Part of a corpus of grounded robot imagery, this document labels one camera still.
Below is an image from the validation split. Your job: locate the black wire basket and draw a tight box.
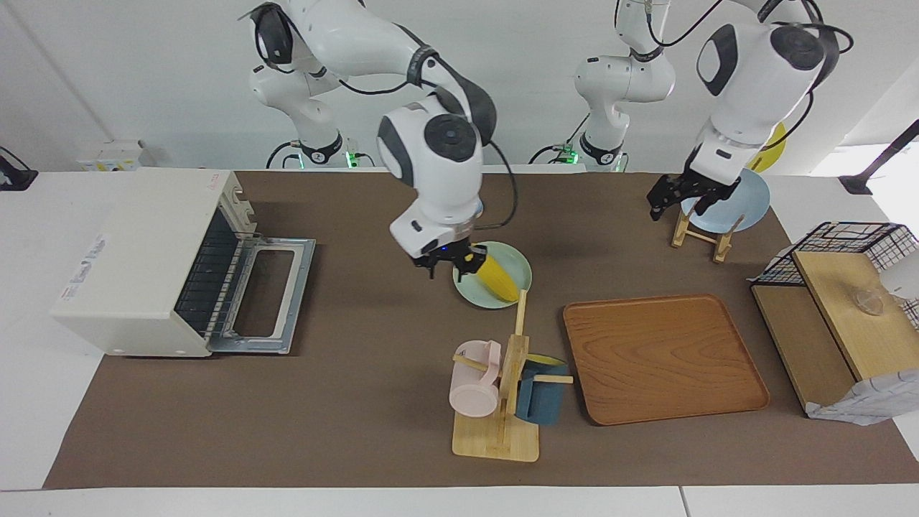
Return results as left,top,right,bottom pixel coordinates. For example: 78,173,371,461
752,221,919,331

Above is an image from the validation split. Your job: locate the wooden mug tree stand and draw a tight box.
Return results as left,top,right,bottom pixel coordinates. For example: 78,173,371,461
452,289,575,462

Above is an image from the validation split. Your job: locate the cream toaster oven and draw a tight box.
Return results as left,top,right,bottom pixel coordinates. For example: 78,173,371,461
50,167,259,358

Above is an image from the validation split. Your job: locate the white box with yellow marks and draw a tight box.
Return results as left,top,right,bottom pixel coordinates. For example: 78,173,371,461
75,140,149,172

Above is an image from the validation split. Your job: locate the dark blue mug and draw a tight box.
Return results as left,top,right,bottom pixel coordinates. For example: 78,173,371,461
515,354,569,426

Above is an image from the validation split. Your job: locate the light blue plate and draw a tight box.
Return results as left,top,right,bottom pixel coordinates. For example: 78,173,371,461
681,169,771,233

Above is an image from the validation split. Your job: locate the light green round plate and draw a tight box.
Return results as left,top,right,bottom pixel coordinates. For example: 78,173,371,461
452,241,533,310

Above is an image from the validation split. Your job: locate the white patterned cloth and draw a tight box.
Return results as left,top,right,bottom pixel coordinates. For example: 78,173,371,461
804,370,919,426

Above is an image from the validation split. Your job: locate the yellow plate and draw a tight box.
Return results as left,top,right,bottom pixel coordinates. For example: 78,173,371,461
747,122,787,173

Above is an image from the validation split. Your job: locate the wooden storage shelf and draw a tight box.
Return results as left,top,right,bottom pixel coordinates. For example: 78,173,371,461
750,251,919,414

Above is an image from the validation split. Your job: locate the yellow corn cob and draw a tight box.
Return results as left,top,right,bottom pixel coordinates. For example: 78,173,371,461
474,246,520,303

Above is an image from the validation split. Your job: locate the wooden dish rack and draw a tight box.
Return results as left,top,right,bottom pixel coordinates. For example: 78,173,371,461
671,208,746,264

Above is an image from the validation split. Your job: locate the pink mug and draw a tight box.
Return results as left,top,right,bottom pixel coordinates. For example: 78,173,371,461
449,340,502,419

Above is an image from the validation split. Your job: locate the glass oven door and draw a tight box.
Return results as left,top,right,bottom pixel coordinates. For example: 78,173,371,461
208,236,317,355

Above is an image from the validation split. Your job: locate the clear glass cup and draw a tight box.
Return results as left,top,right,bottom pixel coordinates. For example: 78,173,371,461
851,287,886,317

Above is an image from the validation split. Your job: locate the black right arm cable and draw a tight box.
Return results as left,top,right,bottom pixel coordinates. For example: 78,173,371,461
337,43,519,232

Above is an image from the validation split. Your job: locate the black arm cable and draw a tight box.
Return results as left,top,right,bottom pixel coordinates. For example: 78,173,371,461
614,0,855,153
337,43,519,232

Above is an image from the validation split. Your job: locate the black camera stand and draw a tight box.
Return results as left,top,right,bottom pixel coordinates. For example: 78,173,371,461
839,118,919,196
0,147,39,191

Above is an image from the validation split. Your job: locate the brown wooden tray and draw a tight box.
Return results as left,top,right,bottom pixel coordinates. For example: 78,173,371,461
563,294,770,427

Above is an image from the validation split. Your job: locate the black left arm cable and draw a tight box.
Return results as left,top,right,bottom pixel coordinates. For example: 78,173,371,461
614,0,855,153

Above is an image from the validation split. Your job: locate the brown table mat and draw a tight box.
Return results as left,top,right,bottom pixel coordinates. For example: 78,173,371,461
43,170,919,490

